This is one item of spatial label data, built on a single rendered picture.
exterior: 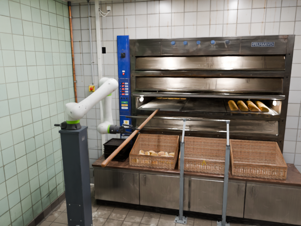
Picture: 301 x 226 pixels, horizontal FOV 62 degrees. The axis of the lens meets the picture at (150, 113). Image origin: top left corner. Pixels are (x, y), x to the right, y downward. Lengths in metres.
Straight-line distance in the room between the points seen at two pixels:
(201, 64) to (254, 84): 0.67
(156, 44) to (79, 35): 1.07
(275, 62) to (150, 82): 1.51
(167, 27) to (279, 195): 2.29
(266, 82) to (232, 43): 0.61
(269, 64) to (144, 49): 1.52
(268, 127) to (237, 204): 1.01
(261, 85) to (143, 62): 1.47
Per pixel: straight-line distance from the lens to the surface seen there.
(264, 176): 3.04
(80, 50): 3.66
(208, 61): 3.22
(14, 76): 2.82
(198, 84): 3.23
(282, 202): 3.17
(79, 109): 2.27
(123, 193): 3.27
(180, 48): 3.26
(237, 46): 3.25
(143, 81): 3.35
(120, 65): 3.39
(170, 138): 3.38
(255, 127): 3.37
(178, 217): 3.24
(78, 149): 2.47
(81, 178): 2.58
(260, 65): 3.25
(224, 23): 3.24
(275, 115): 3.37
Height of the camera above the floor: 1.84
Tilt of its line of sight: 12 degrees down
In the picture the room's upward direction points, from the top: straight up
